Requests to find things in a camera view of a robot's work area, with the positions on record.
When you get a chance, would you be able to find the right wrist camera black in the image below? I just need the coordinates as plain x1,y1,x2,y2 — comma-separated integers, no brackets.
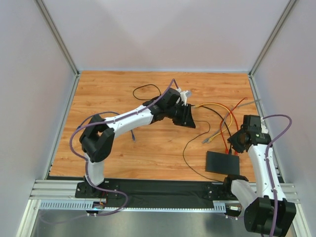
241,115,262,132

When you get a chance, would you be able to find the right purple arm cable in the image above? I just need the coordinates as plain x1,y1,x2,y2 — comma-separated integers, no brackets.
226,114,293,237

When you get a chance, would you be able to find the aluminium frame post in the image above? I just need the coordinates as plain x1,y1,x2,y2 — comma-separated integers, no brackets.
248,0,298,76
34,0,81,76

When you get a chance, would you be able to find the yellow ethernet cable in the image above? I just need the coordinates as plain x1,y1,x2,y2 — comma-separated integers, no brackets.
194,102,234,143

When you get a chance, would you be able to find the black network switch box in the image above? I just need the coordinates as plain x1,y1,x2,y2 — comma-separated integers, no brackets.
205,151,240,175

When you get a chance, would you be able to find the grey slotted cable duct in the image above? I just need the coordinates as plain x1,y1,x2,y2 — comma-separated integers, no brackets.
39,200,226,213

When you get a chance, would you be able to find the grey ethernet cable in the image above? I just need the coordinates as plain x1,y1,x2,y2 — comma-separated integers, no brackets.
201,98,261,144

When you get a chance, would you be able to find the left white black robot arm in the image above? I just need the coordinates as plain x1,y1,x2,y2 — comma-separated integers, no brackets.
79,88,196,187

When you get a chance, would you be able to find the aluminium front rail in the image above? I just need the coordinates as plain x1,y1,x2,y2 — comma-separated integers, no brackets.
29,180,300,203

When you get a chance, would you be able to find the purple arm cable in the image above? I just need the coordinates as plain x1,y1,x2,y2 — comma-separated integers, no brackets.
39,78,181,224
226,114,293,237

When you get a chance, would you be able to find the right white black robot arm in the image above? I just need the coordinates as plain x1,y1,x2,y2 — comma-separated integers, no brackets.
227,115,296,237

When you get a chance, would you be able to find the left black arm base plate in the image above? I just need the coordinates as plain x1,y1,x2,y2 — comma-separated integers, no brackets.
75,181,119,199

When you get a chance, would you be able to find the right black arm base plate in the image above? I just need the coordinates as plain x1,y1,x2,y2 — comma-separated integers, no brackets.
203,182,237,200

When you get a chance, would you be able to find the left aluminium frame post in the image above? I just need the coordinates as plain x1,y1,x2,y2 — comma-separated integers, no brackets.
34,0,81,76

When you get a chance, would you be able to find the right aluminium frame post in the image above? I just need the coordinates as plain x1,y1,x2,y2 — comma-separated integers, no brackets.
248,0,298,76

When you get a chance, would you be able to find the black power cord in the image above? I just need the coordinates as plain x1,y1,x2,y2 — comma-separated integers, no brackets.
132,84,162,101

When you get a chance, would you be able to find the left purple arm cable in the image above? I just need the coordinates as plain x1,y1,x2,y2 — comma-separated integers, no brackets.
39,78,181,224

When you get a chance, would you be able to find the blue ethernet cable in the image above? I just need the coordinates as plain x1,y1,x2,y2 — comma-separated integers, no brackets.
76,124,137,143

